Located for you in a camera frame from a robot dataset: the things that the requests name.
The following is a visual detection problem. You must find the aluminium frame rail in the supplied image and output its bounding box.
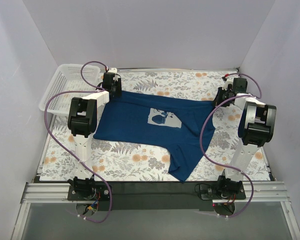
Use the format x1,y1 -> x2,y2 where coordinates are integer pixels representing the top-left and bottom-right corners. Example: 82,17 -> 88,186
21,181 -> 290,203

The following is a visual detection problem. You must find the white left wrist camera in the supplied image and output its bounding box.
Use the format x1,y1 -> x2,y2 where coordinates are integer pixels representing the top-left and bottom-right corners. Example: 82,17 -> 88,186
106,67 -> 118,74

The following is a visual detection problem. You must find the blue t shirt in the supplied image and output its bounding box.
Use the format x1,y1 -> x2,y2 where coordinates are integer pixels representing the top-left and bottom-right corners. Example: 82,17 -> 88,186
93,91 -> 215,182

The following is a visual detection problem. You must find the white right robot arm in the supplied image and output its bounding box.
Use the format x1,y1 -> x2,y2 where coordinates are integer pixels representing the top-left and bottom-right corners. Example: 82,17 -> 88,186
213,74 -> 277,199

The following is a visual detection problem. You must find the floral table cloth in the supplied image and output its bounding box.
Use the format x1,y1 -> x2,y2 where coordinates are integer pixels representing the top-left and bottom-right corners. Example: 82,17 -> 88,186
39,70 -> 271,182

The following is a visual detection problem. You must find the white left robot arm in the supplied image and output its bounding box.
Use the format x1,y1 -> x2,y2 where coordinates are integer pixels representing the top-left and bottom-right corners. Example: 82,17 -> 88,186
68,68 -> 122,200

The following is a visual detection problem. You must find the white plastic basket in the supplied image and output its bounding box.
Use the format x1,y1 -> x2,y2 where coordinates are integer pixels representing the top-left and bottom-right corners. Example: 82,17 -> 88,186
39,64 -> 101,116

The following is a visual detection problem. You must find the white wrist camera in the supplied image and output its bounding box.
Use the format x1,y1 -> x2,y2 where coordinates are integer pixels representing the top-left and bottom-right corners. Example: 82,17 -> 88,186
222,73 -> 233,91
106,67 -> 118,74

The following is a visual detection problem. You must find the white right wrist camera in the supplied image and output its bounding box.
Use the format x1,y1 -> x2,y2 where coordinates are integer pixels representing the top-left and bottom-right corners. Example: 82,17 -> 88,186
222,73 -> 233,91

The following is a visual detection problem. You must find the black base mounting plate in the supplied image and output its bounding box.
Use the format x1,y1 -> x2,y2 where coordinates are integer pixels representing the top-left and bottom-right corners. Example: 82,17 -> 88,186
67,181 -> 246,212

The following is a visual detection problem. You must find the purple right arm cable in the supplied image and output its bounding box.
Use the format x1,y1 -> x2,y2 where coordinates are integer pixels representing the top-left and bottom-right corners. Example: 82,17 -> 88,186
199,72 -> 263,219

